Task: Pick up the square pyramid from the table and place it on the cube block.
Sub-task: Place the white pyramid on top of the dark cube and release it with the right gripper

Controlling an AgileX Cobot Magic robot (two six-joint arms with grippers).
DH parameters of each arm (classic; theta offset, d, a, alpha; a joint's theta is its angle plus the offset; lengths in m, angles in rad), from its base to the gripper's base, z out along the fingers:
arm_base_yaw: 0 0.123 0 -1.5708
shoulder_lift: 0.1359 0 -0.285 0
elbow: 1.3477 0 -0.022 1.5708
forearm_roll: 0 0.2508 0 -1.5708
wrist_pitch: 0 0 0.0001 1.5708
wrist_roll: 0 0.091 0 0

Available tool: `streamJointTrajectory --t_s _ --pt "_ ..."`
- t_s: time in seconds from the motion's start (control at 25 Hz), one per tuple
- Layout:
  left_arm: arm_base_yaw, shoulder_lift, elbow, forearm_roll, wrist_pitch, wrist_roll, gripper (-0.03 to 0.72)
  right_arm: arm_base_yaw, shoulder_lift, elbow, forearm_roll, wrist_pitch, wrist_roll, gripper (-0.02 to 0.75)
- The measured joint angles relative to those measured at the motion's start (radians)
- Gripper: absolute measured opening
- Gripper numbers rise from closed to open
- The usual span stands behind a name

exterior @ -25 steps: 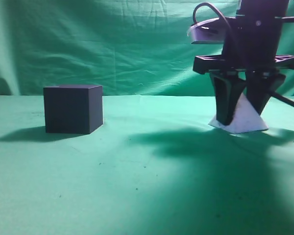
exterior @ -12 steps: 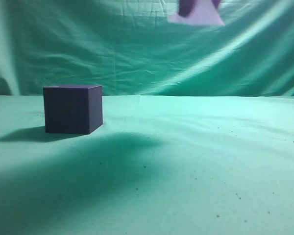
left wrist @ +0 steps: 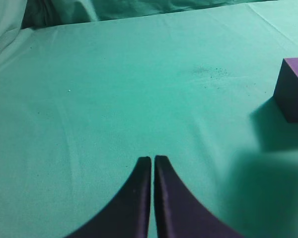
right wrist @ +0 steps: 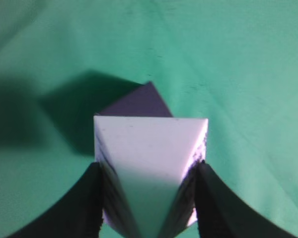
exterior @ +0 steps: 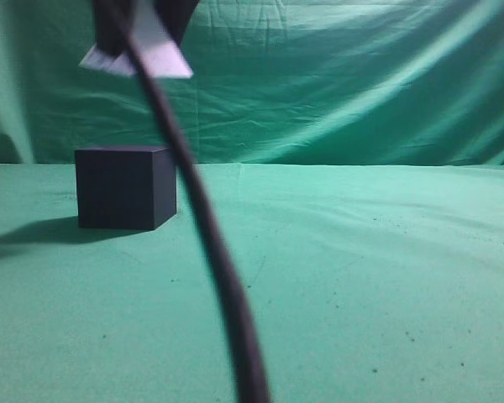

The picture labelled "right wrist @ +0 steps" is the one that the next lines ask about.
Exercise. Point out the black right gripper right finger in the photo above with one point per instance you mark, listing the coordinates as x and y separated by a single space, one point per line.
222 214

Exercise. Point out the white square pyramid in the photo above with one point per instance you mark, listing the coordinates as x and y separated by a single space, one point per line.
149 166

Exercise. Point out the dark purple cube block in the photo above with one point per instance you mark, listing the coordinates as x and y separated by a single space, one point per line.
144 101

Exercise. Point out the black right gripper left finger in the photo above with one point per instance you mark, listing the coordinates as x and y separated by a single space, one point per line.
78 214

